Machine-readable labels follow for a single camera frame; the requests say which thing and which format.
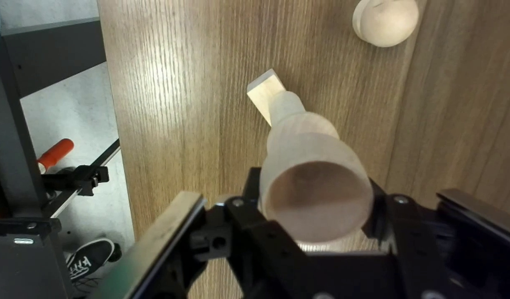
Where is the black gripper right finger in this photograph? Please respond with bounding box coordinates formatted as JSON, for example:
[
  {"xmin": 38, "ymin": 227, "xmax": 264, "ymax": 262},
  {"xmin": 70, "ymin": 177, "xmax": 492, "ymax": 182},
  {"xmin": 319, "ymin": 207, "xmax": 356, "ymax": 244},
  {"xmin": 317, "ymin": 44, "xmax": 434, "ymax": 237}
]
[{"xmin": 369, "ymin": 182, "xmax": 510, "ymax": 299}]

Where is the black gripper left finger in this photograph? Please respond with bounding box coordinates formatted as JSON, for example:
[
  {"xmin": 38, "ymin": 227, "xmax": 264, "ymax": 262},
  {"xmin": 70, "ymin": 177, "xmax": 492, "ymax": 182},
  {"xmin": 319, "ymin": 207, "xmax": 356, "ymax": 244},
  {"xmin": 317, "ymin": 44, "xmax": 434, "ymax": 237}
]
[{"xmin": 90, "ymin": 190, "xmax": 233, "ymax": 299}]

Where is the black sneaker with white print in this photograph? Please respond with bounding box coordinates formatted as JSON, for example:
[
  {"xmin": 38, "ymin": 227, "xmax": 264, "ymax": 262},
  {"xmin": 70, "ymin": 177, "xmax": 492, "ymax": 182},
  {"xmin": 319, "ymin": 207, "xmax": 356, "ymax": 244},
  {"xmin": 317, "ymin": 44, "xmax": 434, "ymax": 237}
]
[{"xmin": 67, "ymin": 237, "xmax": 121, "ymax": 280}]

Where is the black equipment box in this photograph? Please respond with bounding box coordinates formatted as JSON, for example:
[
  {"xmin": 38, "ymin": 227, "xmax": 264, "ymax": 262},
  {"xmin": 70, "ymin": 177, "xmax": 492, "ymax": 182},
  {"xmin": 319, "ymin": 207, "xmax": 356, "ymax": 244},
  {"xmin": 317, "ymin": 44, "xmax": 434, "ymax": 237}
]
[{"xmin": 0, "ymin": 217, "xmax": 75, "ymax": 299}]

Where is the round wooden ball piece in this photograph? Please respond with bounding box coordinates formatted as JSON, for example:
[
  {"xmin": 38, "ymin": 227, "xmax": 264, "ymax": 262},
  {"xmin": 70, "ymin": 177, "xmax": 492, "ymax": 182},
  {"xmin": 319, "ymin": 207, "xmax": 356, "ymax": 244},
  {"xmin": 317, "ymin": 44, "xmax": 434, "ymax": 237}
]
[{"xmin": 352, "ymin": 0, "xmax": 419, "ymax": 48}]

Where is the orange handled bar clamp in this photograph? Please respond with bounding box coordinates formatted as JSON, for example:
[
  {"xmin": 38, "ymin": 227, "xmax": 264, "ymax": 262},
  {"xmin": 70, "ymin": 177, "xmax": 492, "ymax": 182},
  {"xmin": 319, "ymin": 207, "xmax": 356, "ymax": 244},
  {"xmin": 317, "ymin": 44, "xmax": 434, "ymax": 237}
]
[{"xmin": 0, "ymin": 137, "xmax": 121, "ymax": 220}]

